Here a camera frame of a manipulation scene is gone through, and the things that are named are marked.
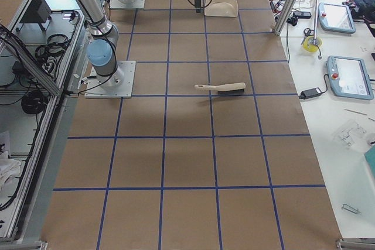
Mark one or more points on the beige plastic dustpan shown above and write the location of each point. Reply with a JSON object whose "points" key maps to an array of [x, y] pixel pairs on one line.
{"points": [[221, 8]]}

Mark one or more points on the white hand brush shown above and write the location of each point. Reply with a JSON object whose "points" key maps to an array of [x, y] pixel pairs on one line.
{"points": [[224, 89]]}

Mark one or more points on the black scissors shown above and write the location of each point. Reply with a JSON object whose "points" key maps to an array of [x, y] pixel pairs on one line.
{"points": [[308, 32]]}

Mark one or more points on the yellow tape roll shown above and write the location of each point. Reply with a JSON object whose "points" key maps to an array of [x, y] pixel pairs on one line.
{"points": [[311, 45]]}

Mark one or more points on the teach pendant far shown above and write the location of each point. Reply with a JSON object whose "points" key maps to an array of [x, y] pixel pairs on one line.
{"points": [[336, 18]]}

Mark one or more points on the teach pendant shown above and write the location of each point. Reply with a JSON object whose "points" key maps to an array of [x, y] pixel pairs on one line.
{"points": [[336, 18], [348, 77]]}

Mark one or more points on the black power adapter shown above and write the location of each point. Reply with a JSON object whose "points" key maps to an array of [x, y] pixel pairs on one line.
{"points": [[310, 93]]}

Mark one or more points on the teach pendant near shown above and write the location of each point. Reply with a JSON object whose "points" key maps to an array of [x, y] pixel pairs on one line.
{"points": [[348, 77]]}

